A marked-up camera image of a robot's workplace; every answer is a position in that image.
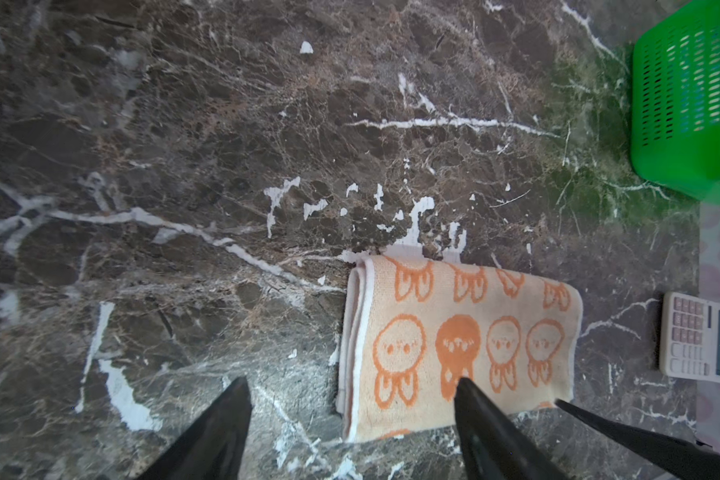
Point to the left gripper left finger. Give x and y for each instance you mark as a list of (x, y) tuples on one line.
[(213, 446)]

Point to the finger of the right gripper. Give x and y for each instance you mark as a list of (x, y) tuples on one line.
[(682, 459)]

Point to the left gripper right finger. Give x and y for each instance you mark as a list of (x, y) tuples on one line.
[(492, 447)]

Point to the orange patterned towel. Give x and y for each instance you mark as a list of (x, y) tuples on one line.
[(414, 327)]

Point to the pink white calculator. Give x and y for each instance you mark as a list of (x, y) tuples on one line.
[(690, 338)]

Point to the green plastic basket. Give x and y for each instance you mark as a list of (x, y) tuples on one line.
[(675, 127)]

